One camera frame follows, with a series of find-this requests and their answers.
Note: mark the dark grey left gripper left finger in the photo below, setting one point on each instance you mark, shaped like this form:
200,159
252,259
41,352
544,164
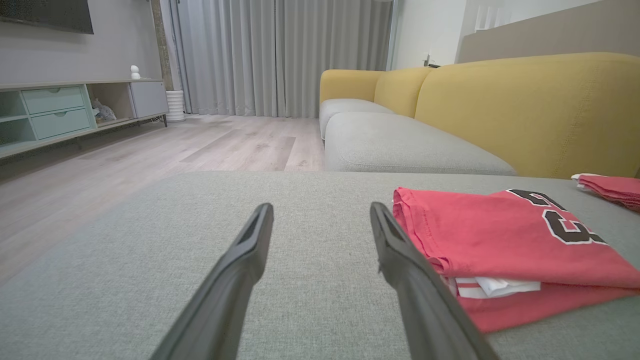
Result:
225,295

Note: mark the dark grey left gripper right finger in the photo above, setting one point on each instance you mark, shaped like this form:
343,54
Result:
425,305

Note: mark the red basketball jersey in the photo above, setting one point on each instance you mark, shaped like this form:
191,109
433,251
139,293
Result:
500,240

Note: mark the red shorts with white stripe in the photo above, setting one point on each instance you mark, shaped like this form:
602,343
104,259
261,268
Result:
617,190

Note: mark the white ribbed cylinder vase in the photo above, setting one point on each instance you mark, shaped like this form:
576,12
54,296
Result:
175,106

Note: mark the grey cabinet door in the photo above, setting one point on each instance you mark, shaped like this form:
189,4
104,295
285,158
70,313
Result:
149,99

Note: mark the yellow sofa with grey seats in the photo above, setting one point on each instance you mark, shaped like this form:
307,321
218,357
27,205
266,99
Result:
525,110

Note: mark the grey clutter in cabinet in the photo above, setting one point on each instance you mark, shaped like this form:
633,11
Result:
103,112

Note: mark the pale green drawer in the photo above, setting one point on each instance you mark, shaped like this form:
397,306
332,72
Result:
61,123
53,100

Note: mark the small white figurine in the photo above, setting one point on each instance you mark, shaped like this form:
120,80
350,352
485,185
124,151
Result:
135,73

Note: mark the grey pleated curtain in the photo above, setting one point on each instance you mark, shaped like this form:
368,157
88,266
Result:
280,55

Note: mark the long low tv cabinet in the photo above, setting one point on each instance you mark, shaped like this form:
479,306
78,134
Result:
12,132

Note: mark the black wall television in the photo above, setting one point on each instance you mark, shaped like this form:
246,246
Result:
45,14

